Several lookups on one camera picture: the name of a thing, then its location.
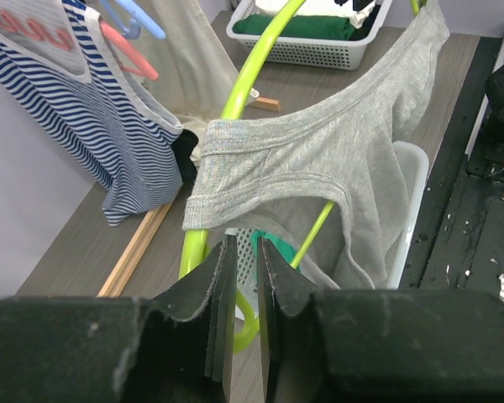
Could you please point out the green tank top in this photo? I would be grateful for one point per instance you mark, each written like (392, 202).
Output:
(284, 248)

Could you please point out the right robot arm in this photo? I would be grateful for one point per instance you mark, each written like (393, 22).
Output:
(486, 159)

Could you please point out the folded dark green garment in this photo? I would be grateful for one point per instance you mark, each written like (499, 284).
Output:
(305, 27)

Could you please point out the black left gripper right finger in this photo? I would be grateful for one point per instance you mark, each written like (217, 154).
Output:
(325, 345)

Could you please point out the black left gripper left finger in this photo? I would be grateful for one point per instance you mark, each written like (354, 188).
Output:
(175, 347)

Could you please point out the wooden clothes rack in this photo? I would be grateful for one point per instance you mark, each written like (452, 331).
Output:
(134, 252)

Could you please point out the white plastic laundry basket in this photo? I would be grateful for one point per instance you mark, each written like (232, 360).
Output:
(414, 165)

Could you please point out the grey tank top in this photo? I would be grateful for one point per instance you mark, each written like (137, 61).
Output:
(311, 168)

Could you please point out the pink hanger with striped top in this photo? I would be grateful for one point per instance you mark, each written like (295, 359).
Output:
(126, 54)

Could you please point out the folded white printed garment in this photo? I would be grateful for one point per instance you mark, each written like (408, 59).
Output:
(355, 11)

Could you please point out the white tank top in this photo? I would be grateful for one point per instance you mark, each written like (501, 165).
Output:
(196, 74)

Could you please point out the white basket with folded clothes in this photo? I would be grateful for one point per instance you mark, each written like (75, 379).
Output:
(344, 55)

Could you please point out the lime green hanger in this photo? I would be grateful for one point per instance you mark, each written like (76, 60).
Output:
(243, 84)

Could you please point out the black tank top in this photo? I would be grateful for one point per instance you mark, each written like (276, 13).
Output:
(182, 148)

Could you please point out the blue striped tank top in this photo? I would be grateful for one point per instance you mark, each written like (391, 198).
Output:
(57, 64)

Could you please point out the light blue hanger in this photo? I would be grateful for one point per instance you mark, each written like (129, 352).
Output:
(138, 19)

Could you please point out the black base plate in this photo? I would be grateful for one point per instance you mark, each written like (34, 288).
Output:
(458, 242)

